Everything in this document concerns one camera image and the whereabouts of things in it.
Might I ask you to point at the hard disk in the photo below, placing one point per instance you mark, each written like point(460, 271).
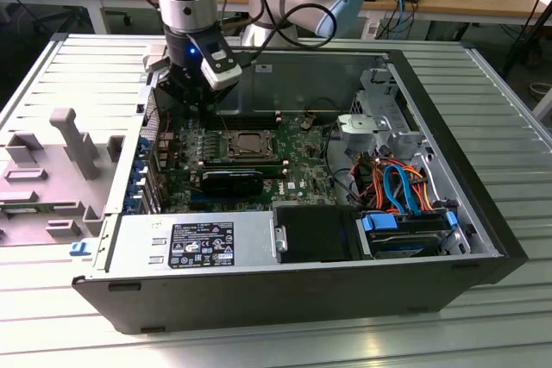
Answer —
point(405, 245)

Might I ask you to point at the CPU socket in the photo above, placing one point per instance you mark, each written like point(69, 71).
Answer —
point(252, 131)

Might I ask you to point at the silver metal drive bracket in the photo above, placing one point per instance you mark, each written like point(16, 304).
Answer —
point(355, 124)

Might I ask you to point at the blue plastic clip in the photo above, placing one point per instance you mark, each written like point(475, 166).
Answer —
point(79, 248)

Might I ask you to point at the black tripod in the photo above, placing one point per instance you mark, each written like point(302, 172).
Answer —
point(524, 32)

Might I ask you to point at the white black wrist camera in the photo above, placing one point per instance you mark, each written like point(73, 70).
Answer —
point(222, 68)

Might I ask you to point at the perforated metal drive cage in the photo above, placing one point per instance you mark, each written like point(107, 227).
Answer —
point(379, 103)

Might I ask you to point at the blue card latch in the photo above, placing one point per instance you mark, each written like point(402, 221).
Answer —
point(137, 172)
point(131, 200)
point(146, 148)

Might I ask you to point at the green RAM stick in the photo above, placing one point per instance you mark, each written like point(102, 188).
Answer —
point(23, 210)

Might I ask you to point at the silver CPU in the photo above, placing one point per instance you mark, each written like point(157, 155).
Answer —
point(250, 142)

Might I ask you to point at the black PC case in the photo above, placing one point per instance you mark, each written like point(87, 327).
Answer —
point(259, 299)

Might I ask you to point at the grey parts rack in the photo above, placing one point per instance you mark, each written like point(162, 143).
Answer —
point(56, 178)

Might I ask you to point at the green motherboard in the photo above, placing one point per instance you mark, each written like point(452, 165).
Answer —
point(302, 170)

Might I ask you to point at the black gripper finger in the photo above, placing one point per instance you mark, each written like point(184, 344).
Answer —
point(220, 96)
point(181, 88)

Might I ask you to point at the blue disk carrier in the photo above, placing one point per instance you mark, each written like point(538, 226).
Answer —
point(379, 221)

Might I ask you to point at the black graphics card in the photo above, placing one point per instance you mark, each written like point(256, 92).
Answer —
point(233, 185)

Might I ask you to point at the silver power supply unit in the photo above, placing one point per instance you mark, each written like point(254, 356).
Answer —
point(138, 238)

